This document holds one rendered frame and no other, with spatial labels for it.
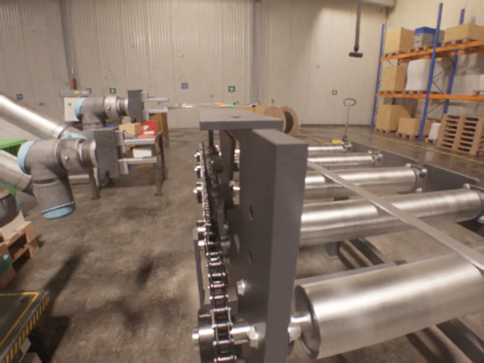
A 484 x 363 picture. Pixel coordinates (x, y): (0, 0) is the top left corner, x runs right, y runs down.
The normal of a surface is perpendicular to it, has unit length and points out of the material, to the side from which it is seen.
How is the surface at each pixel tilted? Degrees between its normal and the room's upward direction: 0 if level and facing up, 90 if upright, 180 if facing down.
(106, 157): 90
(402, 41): 90
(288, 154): 90
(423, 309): 59
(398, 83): 90
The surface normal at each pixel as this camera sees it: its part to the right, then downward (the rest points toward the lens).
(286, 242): 0.18, 0.33
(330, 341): 0.17, 0.08
